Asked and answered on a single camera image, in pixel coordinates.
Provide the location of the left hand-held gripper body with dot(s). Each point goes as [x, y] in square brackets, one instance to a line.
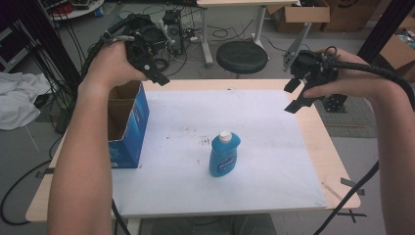
[147, 36]

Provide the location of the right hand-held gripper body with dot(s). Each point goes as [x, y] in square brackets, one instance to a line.
[311, 67]

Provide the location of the blue cardboard box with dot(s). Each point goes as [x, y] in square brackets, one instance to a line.
[133, 130]

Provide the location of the blue bottle with white cap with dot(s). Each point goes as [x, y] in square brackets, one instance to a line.
[223, 156]

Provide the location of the person's left hand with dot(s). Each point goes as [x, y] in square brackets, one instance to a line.
[109, 67]

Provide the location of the person's right hand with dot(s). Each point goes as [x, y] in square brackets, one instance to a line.
[355, 83]

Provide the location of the slim black computer tower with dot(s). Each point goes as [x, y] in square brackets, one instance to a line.
[174, 32]

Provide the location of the open brown cardboard box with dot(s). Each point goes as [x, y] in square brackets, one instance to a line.
[301, 14]

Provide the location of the black round stool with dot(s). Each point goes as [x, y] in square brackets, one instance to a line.
[242, 57]

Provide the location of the white desk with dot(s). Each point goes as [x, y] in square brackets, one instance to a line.
[206, 36]

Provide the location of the white paper sheet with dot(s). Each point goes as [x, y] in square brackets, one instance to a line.
[261, 156]

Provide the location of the closed brown cardboard box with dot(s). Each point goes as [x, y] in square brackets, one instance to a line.
[352, 14]

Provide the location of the round white table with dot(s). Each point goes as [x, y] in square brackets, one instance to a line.
[78, 11]

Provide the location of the black metal stand pole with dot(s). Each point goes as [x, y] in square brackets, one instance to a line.
[49, 39]
[381, 29]

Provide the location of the cardboard box with contents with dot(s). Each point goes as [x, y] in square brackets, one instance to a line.
[396, 54]

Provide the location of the black tape strip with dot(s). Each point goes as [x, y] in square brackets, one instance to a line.
[42, 173]
[347, 182]

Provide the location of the black tape cross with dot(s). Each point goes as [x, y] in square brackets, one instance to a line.
[352, 215]

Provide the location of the white cloth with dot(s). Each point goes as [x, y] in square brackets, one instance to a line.
[19, 98]

